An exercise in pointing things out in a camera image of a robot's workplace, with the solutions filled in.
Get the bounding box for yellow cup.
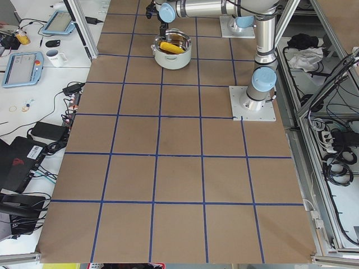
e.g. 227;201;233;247
15;29;31;45

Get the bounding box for far blue teach pendant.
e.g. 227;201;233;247
42;10;75;35

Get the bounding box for near blue teach pendant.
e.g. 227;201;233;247
2;52;44;88

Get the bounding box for yellow corn cob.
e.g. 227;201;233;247
160;41;185;54

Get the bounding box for coiled black cable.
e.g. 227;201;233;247
322;156;355;187

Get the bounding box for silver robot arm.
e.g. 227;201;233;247
151;0;278;111

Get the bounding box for black laptop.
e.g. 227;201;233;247
1;136;47;193

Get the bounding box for black cloth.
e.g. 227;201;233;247
287;33;319;50

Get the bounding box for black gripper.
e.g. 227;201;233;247
157;16;168;38

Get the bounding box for pale green electric pot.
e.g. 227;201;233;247
151;28;192;69

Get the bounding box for black computer mouse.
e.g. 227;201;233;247
45;40;61;48

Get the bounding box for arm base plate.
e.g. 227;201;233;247
229;86;276;122
219;16;255;39

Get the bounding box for blue teach pendant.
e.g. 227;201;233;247
42;10;75;35
2;52;44;88

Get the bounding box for white mug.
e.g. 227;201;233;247
46;49;67;67

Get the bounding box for black power adapter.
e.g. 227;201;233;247
30;122;68;141

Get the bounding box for white crumpled cloth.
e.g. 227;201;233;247
288;48;324;72

